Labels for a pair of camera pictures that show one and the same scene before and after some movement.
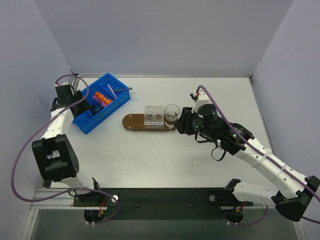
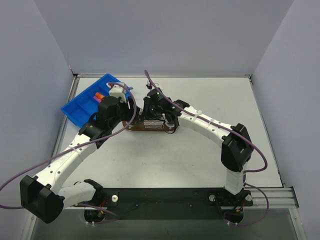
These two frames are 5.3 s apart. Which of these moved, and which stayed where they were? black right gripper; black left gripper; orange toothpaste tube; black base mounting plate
Moved: black left gripper; black right gripper
Stayed: orange toothpaste tube; black base mounting plate
